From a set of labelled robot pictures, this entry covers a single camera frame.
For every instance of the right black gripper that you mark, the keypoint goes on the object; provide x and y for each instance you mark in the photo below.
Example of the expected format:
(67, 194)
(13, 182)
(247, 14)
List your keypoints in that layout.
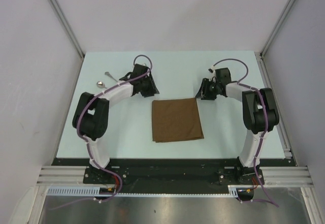
(204, 90)

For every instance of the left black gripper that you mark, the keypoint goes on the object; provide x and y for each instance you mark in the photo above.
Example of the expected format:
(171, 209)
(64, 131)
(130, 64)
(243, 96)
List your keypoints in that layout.
(153, 90)

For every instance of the brown cloth napkin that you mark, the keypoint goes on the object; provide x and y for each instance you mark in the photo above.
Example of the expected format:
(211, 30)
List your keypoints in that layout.
(176, 120)

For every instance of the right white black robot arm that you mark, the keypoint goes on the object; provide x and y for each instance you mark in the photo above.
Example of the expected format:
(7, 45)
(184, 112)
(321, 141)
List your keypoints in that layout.
(260, 116)

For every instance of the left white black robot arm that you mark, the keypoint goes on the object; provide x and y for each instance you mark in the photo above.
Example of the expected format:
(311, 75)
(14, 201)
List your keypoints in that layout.
(91, 117)

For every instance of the silver metal fork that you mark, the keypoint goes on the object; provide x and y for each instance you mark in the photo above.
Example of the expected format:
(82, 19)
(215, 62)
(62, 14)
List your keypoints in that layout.
(110, 76)

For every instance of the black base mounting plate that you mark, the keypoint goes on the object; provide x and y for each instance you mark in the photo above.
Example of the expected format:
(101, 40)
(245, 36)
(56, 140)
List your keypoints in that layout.
(169, 176)

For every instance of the spoon with wooden handle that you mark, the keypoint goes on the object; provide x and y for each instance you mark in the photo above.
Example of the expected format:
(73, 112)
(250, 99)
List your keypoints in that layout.
(101, 85)

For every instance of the front aluminium rail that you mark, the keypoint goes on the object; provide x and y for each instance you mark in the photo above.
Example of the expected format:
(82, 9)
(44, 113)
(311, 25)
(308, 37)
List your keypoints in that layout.
(273, 176)

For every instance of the right aluminium frame post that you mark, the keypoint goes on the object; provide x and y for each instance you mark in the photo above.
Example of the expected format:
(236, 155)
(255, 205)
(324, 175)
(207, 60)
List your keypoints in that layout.
(277, 27)

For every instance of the aluminium frame post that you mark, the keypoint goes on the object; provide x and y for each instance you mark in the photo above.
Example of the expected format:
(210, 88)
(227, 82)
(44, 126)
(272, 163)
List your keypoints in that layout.
(66, 27)
(277, 27)

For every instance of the left aluminium frame post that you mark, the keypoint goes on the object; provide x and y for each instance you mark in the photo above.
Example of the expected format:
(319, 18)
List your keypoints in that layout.
(66, 27)

